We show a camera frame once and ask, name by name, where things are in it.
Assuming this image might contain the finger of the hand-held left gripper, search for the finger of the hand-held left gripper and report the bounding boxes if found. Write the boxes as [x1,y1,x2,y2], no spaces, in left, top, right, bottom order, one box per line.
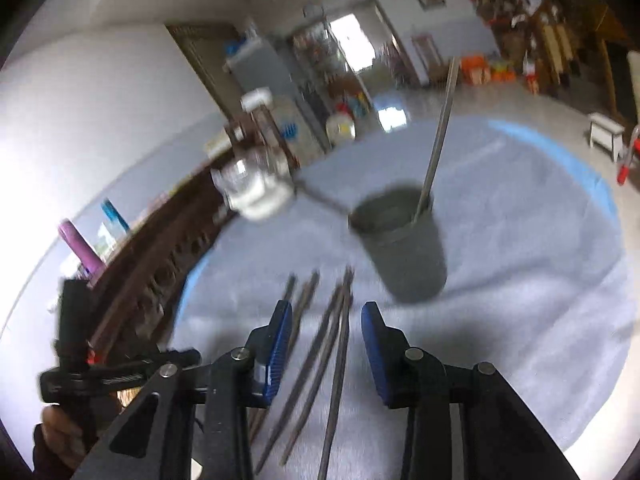
[145,348,202,368]

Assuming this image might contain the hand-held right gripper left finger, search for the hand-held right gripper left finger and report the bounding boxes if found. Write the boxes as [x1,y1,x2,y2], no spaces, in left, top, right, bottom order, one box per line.
[75,300,293,480]

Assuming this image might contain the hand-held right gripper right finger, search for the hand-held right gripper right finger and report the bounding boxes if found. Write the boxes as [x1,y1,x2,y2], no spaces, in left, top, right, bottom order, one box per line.
[361,301,583,480]

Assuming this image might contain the grey metal utensil holder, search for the grey metal utensil holder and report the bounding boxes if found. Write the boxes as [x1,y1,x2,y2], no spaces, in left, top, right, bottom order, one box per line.
[348,187,447,303]

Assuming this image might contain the person's left hand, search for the person's left hand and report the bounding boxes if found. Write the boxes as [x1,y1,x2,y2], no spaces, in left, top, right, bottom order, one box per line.
[41,405,101,471]

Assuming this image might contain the carved dark wooden chair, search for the carved dark wooden chair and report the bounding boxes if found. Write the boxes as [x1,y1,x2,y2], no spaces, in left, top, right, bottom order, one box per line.
[90,160,238,356]

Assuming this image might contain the purple bottle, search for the purple bottle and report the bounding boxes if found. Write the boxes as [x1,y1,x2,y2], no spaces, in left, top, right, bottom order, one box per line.
[58,219,101,278]

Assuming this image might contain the grey table cloth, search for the grey table cloth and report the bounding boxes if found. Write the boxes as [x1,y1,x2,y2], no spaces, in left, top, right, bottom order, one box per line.
[170,115,628,453]

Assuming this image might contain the white bowl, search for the white bowl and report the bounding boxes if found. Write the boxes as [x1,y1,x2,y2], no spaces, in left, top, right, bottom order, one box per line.
[220,160,298,221]

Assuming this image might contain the teal bottle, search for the teal bottle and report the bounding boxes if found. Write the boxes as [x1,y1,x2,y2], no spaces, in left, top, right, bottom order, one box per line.
[101,200,131,233]

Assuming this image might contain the clear plastic bag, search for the clear plastic bag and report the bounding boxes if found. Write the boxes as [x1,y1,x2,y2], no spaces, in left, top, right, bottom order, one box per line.
[210,147,283,198]

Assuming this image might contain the white round fan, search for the white round fan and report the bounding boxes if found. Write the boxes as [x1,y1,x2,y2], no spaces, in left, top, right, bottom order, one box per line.
[326,112,357,143]

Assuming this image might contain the white chest freezer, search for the white chest freezer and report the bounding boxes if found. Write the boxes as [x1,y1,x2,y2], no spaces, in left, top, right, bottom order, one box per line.
[272,100,313,161]

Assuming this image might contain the white basin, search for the white basin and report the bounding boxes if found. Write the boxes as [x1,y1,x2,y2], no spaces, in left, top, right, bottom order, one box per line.
[241,87,273,111]

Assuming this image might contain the grey refrigerator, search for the grey refrigerator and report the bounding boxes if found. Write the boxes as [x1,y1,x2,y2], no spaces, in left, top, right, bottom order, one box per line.
[225,42,326,161]

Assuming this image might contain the glass display cabinet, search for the glass display cabinet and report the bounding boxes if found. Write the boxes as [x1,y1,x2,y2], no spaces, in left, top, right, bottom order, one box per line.
[292,25,353,111]

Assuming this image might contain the orange boxes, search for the orange boxes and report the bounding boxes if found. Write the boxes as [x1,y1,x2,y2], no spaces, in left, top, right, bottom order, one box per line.
[460,55,516,85]

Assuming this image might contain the brown wooden door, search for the brown wooden door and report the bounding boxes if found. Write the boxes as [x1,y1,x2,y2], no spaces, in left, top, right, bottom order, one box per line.
[165,22,246,121]

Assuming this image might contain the red plastic object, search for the red plastic object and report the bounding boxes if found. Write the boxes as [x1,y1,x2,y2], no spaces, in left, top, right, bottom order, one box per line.
[616,127,640,186]

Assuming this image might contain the white stool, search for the white stool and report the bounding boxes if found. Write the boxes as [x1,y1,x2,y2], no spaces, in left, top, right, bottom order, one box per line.
[587,112,626,162]

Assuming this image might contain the wooden cabinet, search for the wooden cabinet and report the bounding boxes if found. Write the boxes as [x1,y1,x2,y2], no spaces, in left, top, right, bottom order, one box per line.
[530,0,631,111]

